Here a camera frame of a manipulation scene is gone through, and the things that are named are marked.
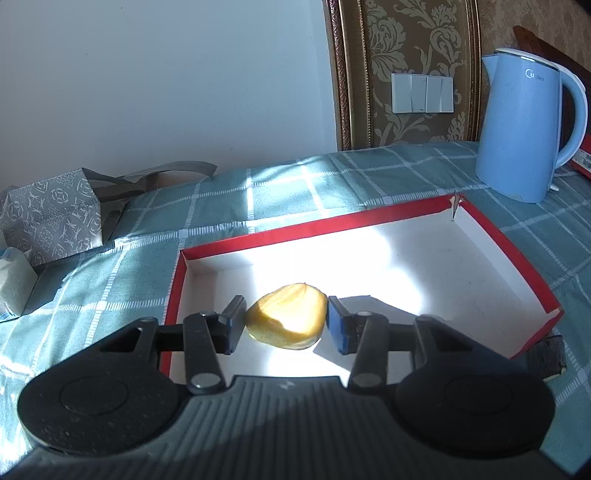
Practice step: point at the white wall switch panel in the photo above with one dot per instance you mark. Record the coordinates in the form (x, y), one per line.
(419, 93)

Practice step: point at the red small box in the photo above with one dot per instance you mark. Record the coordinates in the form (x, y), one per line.
(581, 161)

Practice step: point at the red shallow cardboard box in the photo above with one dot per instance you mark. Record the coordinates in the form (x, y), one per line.
(440, 257)

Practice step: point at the white tissue pack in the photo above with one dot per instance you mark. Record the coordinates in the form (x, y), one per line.
(17, 280)

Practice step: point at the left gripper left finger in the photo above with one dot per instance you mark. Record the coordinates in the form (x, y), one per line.
(207, 334)

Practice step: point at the ornate brown wall panel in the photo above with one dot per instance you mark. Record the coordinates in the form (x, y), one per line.
(370, 41)

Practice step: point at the grey patterned gift bag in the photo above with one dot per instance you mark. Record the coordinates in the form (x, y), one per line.
(77, 211)

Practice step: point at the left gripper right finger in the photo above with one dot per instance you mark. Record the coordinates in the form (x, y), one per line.
(366, 335)

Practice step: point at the dark eggplant piece outside box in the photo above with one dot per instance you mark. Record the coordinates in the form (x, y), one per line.
(547, 358)

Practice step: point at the light blue electric kettle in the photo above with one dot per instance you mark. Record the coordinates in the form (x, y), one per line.
(535, 121)

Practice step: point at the teal checked tablecloth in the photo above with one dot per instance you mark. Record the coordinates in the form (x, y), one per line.
(80, 299)

